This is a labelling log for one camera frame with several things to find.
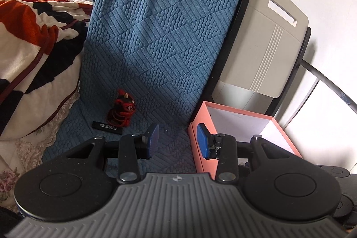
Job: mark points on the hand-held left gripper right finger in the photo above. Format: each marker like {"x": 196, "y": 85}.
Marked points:
{"x": 203, "y": 141}

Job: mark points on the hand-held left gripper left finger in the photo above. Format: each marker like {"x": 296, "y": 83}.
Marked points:
{"x": 152, "y": 140}

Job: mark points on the pink cardboard box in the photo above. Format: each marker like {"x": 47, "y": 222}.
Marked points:
{"x": 200, "y": 165}

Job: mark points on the red devil toy figure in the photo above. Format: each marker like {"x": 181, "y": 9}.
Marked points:
{"x": 122, "y": 109}

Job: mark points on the black rectangular lighter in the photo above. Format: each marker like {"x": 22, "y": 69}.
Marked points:
{"x": 107, "y": 127}

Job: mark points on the blue textured seat cover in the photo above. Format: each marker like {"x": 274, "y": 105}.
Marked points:
{"x": 156, "y": 31}

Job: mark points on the beige lace bed skirt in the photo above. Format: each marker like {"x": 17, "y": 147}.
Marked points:
{"x": 33, "y": 154}

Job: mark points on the red black white striped blanket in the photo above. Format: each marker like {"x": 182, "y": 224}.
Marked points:
{"x": 36, "y": 31}

